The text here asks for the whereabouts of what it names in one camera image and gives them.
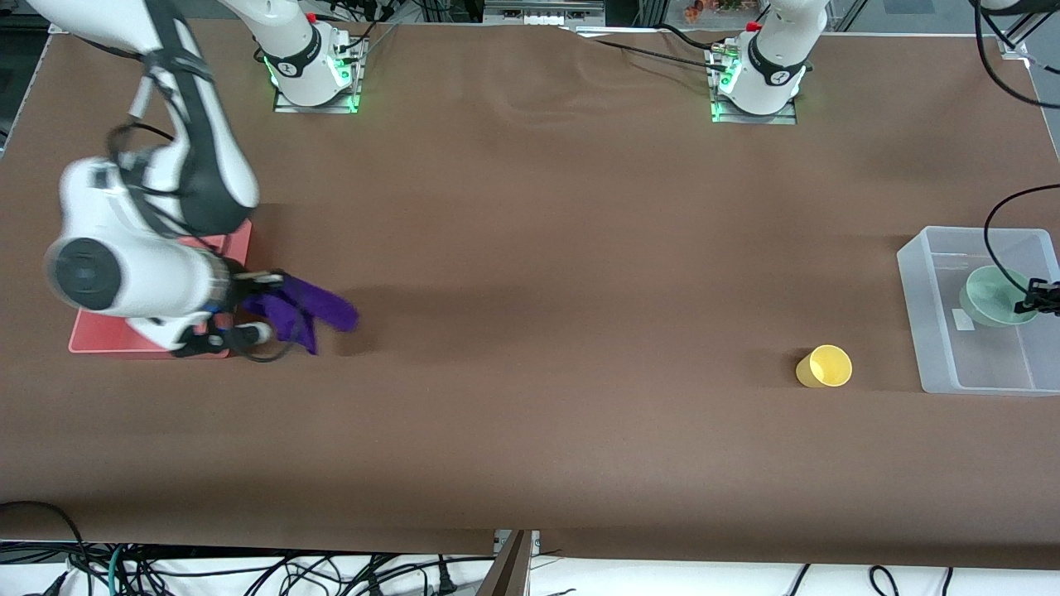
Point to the white connector strip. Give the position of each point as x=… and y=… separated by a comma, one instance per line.
x=545, y=18

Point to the yellow plastic cup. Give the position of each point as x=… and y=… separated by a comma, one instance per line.
x=828, y=367

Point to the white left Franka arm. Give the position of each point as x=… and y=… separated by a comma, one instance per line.
x=766, y=74

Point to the orange background object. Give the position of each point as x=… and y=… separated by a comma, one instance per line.
x=712, y=8

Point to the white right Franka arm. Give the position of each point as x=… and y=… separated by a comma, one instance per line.
x=124, y=273

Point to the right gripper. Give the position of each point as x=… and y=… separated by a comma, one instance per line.
x=248, y=290

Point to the dark table leg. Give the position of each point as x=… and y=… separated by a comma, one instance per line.
x=509, y=571

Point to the clear plastic bin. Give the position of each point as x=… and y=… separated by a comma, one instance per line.
x=994, y=368

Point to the pale green bowl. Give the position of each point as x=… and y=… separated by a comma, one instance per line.
x=994, y=300

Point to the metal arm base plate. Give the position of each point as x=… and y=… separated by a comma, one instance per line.
x=331, y=108
x=778, y=118

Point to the purple microfibre cloth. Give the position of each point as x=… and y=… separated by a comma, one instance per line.
x=319, y=306

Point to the pink plastic bin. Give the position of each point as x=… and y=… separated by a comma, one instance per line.
x=99, y=335

